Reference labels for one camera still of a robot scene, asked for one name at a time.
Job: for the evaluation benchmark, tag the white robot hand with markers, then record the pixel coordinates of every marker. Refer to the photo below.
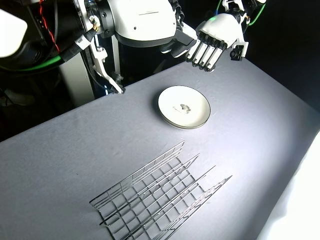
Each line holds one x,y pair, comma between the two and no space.
145,22
220,27

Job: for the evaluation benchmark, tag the white plate with dark rim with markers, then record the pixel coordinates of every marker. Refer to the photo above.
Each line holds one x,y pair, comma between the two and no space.
185,127
184,100

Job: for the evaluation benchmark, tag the white robot body column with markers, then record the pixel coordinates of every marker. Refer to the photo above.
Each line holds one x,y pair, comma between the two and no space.
77,82

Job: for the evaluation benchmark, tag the grey table cloth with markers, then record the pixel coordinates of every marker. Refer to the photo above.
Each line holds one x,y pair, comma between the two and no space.
75,150

